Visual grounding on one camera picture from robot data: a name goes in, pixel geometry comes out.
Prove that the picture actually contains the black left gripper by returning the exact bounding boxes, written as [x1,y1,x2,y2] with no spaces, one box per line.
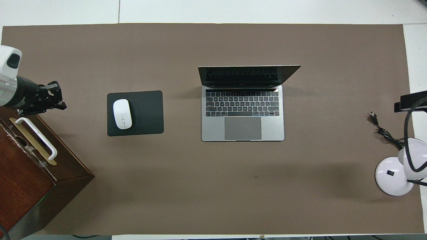
[13,76,67,116]

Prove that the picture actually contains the silver grey laptop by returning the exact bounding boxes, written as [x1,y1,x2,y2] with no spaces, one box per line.
[198,65,301,142]

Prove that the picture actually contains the brass plate on box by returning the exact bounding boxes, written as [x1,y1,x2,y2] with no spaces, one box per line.
[9,117,57,166]

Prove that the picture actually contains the white desk lamp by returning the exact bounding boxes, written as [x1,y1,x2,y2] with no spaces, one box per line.
[375,137,427,196]

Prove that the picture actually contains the white computer mouse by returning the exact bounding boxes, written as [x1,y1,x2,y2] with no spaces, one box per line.
[113,99,132,130]

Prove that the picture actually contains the black mouse pad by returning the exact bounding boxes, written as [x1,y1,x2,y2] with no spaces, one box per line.
[107,90,164,137]

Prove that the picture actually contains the dark brown wooden box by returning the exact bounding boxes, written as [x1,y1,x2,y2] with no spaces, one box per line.
[0,107,95,239]

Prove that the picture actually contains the brown table mat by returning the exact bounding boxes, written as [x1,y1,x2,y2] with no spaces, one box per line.
[0,23,424,235]

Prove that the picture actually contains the black lamp power cable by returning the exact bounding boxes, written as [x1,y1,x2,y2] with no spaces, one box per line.
[368,112,427,187]

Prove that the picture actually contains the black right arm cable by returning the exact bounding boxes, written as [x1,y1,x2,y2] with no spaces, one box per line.
[404,97,427,173]

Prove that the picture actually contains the white box handle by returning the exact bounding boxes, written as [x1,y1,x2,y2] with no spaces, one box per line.
[15,117,58,161]

